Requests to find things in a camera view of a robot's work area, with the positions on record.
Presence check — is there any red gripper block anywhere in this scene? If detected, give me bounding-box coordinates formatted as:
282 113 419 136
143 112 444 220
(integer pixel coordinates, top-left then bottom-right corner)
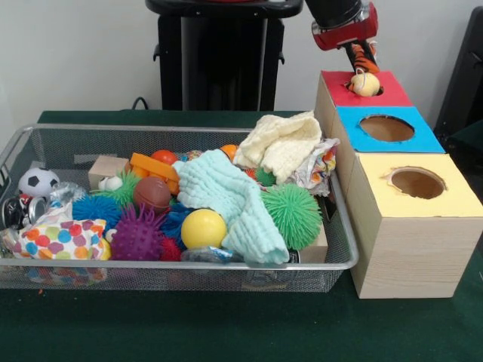
311 2 380 73

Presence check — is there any tiger plush toy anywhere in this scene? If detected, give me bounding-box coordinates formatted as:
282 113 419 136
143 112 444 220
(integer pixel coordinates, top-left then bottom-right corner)
347 40 381 75

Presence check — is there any yellow plush duck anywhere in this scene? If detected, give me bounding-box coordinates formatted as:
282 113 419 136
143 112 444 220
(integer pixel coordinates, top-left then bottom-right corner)
347 72 380 97

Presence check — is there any cream waffle cloth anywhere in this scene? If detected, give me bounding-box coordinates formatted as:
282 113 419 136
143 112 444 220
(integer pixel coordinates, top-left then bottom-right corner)
233 110 324 184

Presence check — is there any mint green waffle cloth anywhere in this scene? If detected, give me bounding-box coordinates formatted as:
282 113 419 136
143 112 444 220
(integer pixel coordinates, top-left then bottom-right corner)
172 149 291 265

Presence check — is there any multicoloured patterned cloth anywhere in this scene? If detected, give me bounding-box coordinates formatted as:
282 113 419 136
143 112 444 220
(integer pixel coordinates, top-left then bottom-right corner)
13 203 109 262

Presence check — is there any clear mesh bin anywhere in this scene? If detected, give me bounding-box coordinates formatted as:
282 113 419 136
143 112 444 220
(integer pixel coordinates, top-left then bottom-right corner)
0 123 360 292

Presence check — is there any wooden box with three holes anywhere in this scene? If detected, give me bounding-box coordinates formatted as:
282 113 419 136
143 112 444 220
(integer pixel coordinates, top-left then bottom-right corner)
313 69 483 299

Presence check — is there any black upright panel stand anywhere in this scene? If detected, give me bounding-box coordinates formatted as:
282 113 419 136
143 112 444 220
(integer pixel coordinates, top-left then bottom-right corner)
433 5 483 178

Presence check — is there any plain green spiky ball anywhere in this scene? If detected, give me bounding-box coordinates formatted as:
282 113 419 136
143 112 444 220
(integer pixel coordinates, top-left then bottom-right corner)
261 183 325 250

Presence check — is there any smooth yellow ball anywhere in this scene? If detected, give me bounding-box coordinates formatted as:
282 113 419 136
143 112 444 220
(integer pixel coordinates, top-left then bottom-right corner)
180 209 229 250

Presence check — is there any brown toy football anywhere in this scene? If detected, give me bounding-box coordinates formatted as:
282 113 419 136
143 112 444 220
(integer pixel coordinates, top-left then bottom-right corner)
132 176 173 214

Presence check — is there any green spiky ball with eyes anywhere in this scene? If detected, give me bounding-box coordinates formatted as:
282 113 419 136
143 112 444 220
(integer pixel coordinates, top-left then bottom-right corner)
97 170 143 207

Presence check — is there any purple spiky toy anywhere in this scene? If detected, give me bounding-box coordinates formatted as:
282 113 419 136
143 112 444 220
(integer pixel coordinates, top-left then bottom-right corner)
111 205 167 262

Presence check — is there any dark green tablecloth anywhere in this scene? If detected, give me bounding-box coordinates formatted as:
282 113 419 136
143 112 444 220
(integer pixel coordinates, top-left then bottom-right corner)
0 109 483 362

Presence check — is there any plain blue spiky ball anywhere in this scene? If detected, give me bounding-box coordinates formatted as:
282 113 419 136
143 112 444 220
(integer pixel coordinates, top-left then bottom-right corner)
71 195 124 231

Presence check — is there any small soccer ball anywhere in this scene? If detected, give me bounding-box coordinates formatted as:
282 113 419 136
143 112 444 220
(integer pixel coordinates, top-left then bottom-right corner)
17 167 61 199

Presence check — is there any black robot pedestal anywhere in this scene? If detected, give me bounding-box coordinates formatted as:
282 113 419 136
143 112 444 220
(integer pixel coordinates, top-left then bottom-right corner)
145 0 305 112

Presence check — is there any black looped cable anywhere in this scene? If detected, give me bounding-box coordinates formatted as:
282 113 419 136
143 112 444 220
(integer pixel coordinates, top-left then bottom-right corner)
130 97 163 111

